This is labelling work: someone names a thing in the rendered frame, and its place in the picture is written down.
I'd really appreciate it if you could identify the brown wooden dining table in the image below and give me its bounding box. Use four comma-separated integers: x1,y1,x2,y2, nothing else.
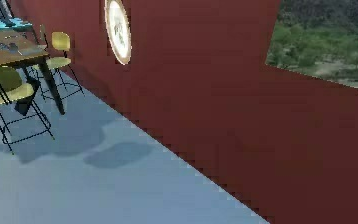
0,29,67,116

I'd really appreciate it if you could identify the light blue cloth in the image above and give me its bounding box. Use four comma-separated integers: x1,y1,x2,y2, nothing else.
0,17,34,33

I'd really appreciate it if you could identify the yellow chair with black legs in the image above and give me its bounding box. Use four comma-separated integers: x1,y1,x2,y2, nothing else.
0,65,56,155
32,31,85,101

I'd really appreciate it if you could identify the round white framed wall picture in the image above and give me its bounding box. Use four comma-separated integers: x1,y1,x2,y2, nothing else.
104,0,133,66

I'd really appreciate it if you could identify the window with green landscape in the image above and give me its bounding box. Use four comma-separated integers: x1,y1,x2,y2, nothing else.
265,0,358,92

